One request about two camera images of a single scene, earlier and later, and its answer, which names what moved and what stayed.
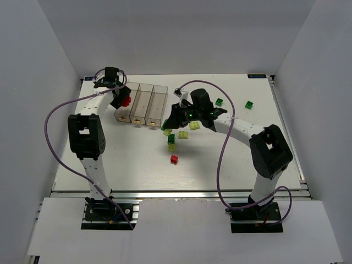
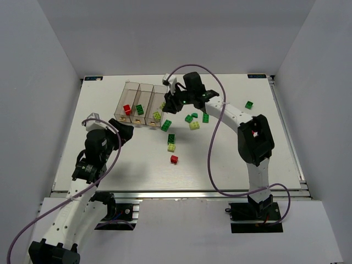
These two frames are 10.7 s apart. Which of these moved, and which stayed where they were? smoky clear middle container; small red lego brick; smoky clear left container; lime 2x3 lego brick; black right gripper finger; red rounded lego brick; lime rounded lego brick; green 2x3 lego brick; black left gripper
Moved: black left gripper; lime 2x3 lego brick; red rounded lego brick; black right gripper finger; green 2x3 lego brick
Stayed: smoky clear left container; small red lego brick; lime rounded lego brick; smoky clear middle container
